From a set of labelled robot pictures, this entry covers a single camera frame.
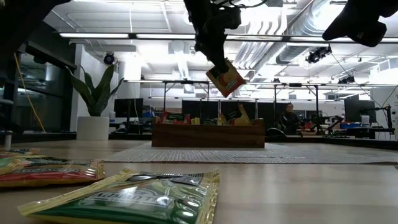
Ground black ceiling spotlight cluster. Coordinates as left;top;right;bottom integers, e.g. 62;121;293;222
305;45;332;65

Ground wooden three-compartment box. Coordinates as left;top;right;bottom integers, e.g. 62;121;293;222
151;117;266;149

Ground black computer monitor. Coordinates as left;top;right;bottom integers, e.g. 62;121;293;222
113;98;144;119

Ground black aluminium table frame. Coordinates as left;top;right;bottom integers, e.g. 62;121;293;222
0;132;398;151

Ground long ceiling light strip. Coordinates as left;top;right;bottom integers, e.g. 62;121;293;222
226;34;398;44
58;32;196;40

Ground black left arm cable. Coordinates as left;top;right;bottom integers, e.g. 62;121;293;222
211;0;268;9

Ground small black ceiling spotlights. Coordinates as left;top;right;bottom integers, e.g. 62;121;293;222
338;75;356;85

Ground green snake plant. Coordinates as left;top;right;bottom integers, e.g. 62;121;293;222
65;63;125;118

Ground black monitor on arm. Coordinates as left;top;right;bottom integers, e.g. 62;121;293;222
343;98;377;124

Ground orange mango tea packet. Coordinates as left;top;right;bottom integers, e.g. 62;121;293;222
217;103;253;126
0;159;106;189
205;57;247;98
0;148;40;159

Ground grey woven placemat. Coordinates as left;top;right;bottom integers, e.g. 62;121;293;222
104;141;398;165

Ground white short post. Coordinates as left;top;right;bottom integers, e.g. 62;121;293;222
2;130;14;151

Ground black metal rig frame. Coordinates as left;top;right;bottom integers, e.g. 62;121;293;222
163;80;320;125

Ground black office chair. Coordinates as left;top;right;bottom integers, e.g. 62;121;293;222
265;126;287;138

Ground person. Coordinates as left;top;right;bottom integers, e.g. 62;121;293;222
279;102;304;136

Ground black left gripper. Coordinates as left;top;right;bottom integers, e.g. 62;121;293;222
183;0;242;73

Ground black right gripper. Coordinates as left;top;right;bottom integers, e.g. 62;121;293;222
322;0;398;48

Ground black background desk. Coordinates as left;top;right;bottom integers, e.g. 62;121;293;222
323;126;396;140

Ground yellow hanging cable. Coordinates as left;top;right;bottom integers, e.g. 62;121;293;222
12;50;47;134

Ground white round plant pot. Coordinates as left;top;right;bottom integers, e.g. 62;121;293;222
76;116;110;141

